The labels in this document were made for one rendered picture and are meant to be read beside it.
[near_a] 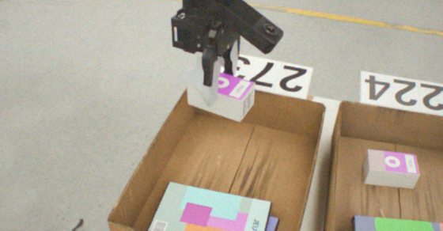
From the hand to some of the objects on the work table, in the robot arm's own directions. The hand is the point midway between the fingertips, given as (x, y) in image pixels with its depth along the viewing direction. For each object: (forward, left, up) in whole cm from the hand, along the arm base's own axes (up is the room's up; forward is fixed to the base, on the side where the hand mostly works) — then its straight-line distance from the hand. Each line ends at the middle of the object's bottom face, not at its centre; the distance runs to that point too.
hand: (222, 91), depth 72 cm
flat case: (+17, 0, -16) cm, 23 cm away
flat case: (+19, +34, -17) cm, 42 cm away
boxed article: (0, +33, -18) cm, 38 cm away
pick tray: (+9, +34, -19) cm, 40 cm away
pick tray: (+7, +2, -18) cm, 20 cm away
